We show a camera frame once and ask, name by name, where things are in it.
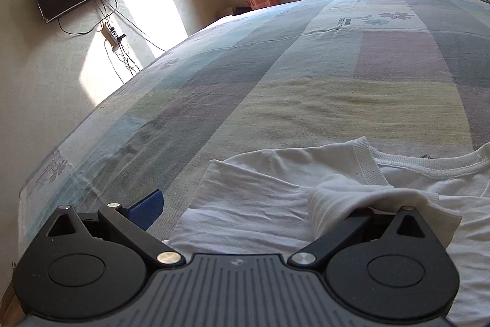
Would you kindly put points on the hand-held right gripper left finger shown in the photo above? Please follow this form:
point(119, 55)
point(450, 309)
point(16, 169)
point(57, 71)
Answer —
point(147, 211)

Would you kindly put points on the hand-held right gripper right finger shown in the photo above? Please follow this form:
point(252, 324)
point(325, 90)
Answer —
point(344, 232)

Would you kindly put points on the white printed sweatshirt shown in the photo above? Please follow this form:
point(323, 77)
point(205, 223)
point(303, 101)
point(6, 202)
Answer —
point(268, 196)

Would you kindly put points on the small dark box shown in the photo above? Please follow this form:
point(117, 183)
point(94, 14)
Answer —
point(242, 9)

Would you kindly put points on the beige wall power strip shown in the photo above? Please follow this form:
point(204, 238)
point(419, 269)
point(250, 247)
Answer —
point(111, 37)

